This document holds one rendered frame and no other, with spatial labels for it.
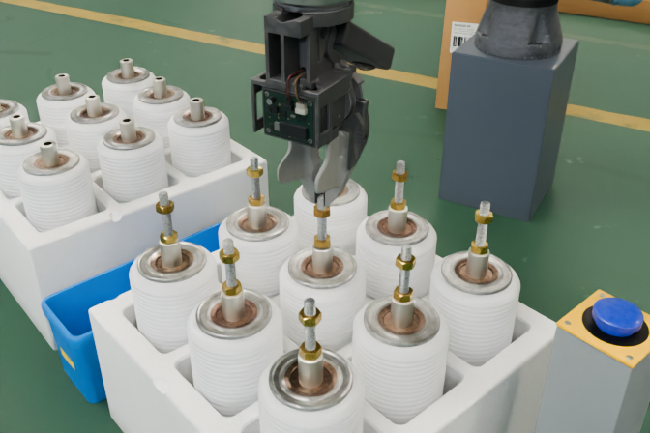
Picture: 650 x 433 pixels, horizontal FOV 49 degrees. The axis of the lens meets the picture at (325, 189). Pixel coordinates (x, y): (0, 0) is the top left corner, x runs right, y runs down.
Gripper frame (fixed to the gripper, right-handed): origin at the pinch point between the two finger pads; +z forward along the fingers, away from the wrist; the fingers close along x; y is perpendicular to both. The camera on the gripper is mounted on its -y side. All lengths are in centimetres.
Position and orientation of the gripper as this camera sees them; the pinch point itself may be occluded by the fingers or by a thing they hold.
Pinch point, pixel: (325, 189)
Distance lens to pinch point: 73.5
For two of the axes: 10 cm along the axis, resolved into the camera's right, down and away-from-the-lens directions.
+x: 8.6, 2.6, -4.4
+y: -5.1, 4.3, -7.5
